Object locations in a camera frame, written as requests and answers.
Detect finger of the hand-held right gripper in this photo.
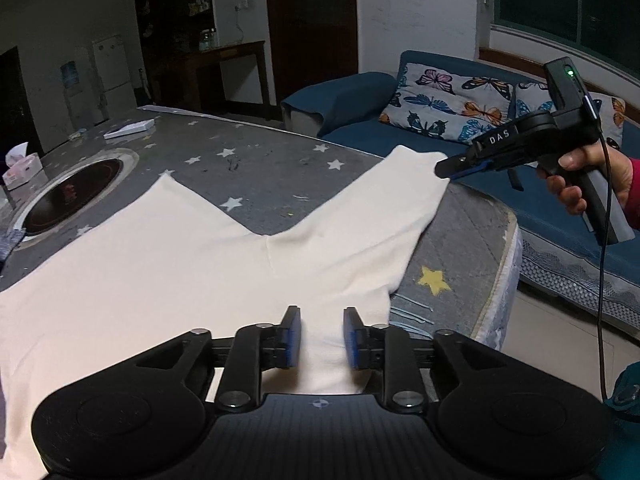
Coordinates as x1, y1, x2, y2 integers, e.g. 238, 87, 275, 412
450, 159, 497, 180
434, 153, 482, 179

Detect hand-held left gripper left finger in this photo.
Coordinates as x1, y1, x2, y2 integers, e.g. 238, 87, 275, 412
135, 305, 303, 414

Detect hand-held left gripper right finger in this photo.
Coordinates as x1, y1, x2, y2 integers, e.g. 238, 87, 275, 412
342, 306, 507, 415

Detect cream white pants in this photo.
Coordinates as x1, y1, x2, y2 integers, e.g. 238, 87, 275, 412
0, 145, 449, 480

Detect person's right forearm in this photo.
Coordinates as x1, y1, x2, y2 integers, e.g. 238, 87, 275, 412
627, 156, 640, 211

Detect person's right hand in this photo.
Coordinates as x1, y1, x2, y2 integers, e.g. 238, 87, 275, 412
537, 139, 634, 217

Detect small butterfly print pillow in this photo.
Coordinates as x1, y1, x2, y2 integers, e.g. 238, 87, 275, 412
511, 81, 627, 150

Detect large butterfly print pillow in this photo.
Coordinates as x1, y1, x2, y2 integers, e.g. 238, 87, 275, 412
378, 62, 514, 143

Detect blue sofa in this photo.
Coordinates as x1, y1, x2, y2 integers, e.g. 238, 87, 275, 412
280, 50, 640, 311

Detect window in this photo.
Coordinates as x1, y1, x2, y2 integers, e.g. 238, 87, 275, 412
492, 0, 640, 67

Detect grey star printed tablecloth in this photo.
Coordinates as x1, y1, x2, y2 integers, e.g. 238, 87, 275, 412
0, 105, 523, 356

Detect dark wooden door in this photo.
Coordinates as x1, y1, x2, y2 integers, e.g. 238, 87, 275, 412
264, 0, 360, 107

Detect dark wooden desk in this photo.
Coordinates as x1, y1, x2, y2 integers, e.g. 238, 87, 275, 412
180, 40, 272, 122

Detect round built-in hob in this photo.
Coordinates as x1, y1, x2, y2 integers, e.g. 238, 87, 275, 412
10, 148, 140, 237

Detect flat white box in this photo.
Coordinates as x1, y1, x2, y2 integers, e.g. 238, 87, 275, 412
103, 119, 155, 140

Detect person's teal clothing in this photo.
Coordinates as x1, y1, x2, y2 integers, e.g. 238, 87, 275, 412
602, 364, 640, 480

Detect dark blue cloth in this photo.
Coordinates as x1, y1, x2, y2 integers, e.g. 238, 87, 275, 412
0, 227, 27, 267

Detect dark wooden shelf cabinet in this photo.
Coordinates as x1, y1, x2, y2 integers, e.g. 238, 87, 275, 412
134, 0, 217, 107

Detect white refrigerator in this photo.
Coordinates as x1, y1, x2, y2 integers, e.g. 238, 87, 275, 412
91, 34, 138, 122

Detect pink tissue box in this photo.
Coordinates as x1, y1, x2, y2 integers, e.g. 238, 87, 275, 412
2, 142, 44, 191

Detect water dispenser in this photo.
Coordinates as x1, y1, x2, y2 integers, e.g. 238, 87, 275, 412
59, 60, 97, 132

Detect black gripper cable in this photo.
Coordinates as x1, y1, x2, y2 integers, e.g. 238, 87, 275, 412
580, 94, 612, 404

